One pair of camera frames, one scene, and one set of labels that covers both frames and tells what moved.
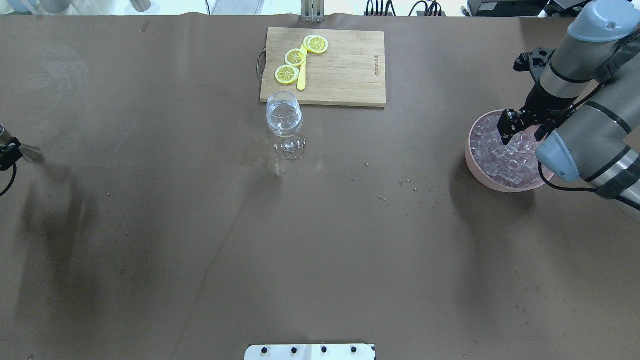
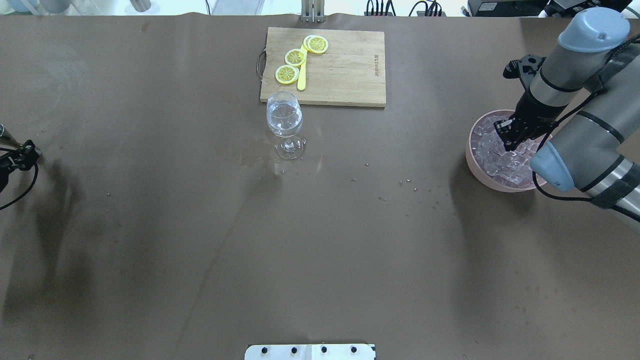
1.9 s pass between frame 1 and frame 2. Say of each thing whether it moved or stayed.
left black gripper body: moved
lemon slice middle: stayed
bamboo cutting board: stayed
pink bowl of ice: stayed
